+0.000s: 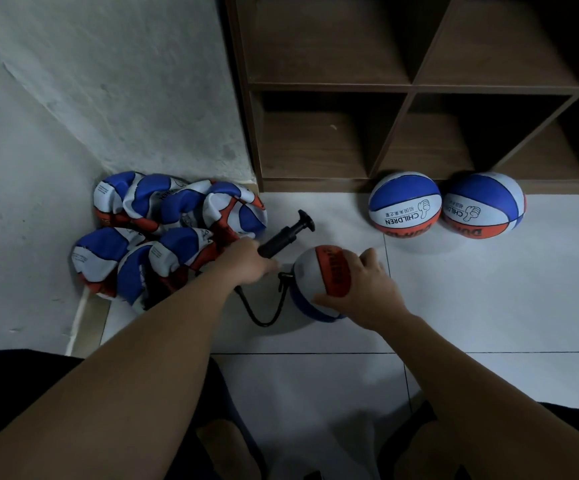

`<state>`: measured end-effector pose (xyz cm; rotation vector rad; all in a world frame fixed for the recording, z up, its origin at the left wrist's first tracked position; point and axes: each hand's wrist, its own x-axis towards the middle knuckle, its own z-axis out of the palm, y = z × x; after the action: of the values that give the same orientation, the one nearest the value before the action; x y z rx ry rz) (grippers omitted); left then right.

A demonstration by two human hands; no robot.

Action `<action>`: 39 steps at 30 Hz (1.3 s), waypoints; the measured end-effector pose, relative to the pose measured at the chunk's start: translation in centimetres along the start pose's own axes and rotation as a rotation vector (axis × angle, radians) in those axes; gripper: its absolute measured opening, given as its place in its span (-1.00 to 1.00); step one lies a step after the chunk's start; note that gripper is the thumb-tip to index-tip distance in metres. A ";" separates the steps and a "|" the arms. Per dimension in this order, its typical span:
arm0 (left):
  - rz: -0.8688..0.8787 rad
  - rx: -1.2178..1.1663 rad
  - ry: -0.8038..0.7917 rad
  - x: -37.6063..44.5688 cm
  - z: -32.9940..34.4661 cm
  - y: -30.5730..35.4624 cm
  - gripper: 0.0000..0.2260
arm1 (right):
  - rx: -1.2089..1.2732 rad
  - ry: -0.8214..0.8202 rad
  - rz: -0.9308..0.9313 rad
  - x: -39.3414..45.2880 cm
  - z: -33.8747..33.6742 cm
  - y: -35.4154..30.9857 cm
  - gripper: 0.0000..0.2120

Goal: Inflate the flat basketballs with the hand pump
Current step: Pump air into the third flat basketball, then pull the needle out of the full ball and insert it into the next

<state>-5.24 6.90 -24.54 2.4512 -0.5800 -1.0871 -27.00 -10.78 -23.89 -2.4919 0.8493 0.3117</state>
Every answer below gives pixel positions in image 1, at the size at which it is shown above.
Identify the person's left foot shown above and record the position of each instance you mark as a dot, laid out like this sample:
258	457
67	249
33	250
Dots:
228	450

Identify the black hand pump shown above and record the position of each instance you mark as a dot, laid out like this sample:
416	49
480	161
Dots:
285	238

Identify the person's right hand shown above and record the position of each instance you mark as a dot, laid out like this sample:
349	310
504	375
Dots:
369	295

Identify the brown wooden cubby shelf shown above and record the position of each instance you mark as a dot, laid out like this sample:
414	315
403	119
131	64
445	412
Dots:
315	65

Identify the black sandal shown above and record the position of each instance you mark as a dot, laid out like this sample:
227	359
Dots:
231	405

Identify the person's left forearm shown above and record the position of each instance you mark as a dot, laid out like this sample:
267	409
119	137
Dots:
100	395

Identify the person's right forearm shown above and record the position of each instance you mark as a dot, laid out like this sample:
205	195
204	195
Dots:
499	405

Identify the person's left hand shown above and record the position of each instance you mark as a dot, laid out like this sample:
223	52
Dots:
239	263

